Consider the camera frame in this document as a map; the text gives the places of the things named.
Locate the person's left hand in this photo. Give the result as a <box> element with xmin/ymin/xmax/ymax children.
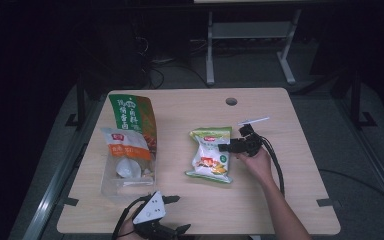
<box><xmin>116</xmin><ymin>218</ymin><xmax>146</xmax><ymax>240</ymax></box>

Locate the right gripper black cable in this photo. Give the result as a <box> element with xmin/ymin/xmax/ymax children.
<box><xmin>258</xmin><ymin>134</ymin><xmax>286</xmax><ymax>198</ymax></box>

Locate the tangle of dark cables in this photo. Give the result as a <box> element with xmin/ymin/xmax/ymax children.
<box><xmin>131</xmin><ymin>34</ymin><xmax>212</xmax><ymax>90</ymax></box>

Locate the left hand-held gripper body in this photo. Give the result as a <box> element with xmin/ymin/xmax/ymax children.
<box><xmin>132</xmin><ymin>190</ymin><xmax>181</xmax><ymax>240</ymax></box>

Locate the black metal stand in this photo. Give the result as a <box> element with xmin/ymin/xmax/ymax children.
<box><xmin>64</xmin><ymin>81</ymin><xmax>88</xmax><ymax>132</ymax></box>
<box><xmin>349</xmin><ymin>68</ymin><xmax>378</xmax><ymax>130</ymax></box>

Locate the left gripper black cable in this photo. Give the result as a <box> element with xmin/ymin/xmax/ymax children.
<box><xmin>112</xmin><ymin>194</ymin><xmax>152</xmax><ymax>240</ymax></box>

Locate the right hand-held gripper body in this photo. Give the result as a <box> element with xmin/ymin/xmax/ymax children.
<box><xmin>237</xmin><ymin>116</ymin><xmax>271</xmax><ymax>158</ymax></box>

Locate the green and red spice packet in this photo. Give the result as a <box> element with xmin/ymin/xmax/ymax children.
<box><xmin>108</xmin><ymin>93</ymin><xmax>158</xmax><ymax>155</ymax></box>

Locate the person's right hand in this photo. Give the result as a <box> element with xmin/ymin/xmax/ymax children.
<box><xmin>236</xmin><ymin>147</ymin><xmax>277</xmax><ymax>185</ymax></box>

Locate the grey metal rail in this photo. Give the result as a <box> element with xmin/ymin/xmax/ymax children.
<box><xmin>21</xmin><ymin>94</ymin><xmax>110</xmax><ymax>240</ymax></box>
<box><xmin>333</xmin><ymin>98</ymin><xmax>384</xmax><ymax>218</ymax></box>

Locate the green and white snack packet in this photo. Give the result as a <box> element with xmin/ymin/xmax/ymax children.
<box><xmin>184</xmin><ymin>126</ymin><xmax>234</xmax><ymax>185</ymax></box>

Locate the white metal desk frame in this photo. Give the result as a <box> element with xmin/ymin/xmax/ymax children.
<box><xmin>205</xmin><ymin>8</ymin><xmax>303</xmax><ymax>86</ymax></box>

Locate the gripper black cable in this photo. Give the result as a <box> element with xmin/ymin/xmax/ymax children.
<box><xmin>112</xmin><ymin>194</ymin><xmax>152</xmax><ymax>240</ymax></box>
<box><xmin>258</xmin><ymin>134</ymin><xmax>286</xmax><ymax>198</ymax></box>

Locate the clear plastic container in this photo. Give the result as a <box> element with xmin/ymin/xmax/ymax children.
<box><xmin>99</xmin><ymin>123</ymin><xmax>158</xmax><ymax>203</ymax></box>

